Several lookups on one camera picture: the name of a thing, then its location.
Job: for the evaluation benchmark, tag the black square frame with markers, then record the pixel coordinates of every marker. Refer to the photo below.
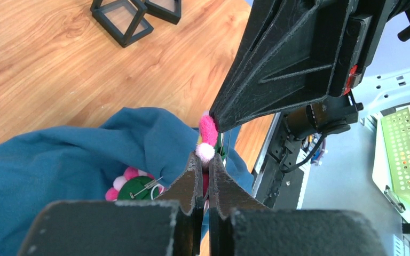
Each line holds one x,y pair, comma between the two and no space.
167,10
122,19

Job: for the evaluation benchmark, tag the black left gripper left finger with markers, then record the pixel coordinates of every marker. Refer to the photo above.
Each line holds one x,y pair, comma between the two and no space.
168,225

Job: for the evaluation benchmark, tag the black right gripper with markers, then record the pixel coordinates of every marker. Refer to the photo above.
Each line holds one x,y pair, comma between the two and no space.
294,53

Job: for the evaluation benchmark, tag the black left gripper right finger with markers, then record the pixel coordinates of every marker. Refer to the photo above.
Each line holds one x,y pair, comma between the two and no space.
241,225

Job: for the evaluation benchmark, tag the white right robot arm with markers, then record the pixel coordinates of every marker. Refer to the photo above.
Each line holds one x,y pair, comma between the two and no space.
332,115

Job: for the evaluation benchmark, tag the green perforated basket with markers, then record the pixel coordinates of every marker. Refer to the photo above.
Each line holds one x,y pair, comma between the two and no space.
396,134

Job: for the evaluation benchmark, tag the blue garment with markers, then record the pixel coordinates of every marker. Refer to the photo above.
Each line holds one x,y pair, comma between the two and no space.
68,162

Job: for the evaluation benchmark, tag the pink white flower brooch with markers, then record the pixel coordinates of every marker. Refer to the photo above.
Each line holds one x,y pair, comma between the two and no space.
209,143

